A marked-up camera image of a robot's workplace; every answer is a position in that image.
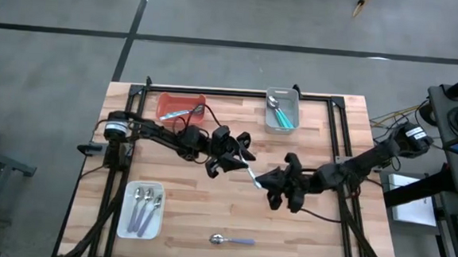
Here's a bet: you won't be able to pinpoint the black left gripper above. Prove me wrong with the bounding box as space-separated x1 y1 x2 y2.
204 130 258 182

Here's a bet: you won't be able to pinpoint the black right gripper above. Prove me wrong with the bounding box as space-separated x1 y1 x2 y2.
254 150 318 213

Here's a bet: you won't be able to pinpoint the patterned handle spoon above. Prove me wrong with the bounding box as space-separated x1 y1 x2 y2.
158 101 207 124
235 152 265 190

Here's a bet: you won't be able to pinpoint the lavender handle spoon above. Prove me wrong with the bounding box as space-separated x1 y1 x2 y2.
208 232 257 248
132 186 155 235
136 193 165 240
126 185 146 235

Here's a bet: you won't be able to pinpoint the grey plastic bin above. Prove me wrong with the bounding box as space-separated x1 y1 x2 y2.
263 86 302 137

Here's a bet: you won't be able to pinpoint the orange plastic bin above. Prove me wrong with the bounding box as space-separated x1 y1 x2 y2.
155 91 208 130

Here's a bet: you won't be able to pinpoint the white plastic bin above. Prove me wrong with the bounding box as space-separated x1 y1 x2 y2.
116 178 167 242

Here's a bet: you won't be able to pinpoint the white box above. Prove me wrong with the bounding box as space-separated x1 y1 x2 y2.
385 173 441 229

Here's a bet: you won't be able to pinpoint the black diagonal stand beam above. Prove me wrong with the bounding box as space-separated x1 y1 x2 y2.
382 160 453 213

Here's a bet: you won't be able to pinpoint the black side clamp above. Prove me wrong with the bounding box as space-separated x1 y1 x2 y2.
76 141 107 158

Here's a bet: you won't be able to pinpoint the grey equipment cart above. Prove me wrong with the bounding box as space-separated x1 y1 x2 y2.
421 60 458 197

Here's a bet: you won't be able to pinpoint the yellow black stick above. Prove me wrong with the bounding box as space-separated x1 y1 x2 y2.
351 0 372 20

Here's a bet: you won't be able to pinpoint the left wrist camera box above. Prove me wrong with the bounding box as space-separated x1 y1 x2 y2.
211 124 231 145

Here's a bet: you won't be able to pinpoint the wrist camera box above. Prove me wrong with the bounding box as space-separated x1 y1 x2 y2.
211 124 231 145
286 189 309 215

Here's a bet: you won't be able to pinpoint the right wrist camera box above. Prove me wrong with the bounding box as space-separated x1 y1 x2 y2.
286 189 309 215

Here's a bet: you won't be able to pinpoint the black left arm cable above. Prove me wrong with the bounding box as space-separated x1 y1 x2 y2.
169 100 226 167

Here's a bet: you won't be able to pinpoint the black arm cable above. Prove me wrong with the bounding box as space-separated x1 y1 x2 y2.
169 100 226 167
299 206 345 225

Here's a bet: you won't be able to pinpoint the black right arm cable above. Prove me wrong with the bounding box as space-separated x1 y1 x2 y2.
299 206 345 225

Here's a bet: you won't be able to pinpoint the black aluminium table frame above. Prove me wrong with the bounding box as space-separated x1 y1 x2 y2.
52 70 409 257

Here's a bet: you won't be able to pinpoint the yellow floor cables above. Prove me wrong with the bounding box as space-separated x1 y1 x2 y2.
370 99 429 132

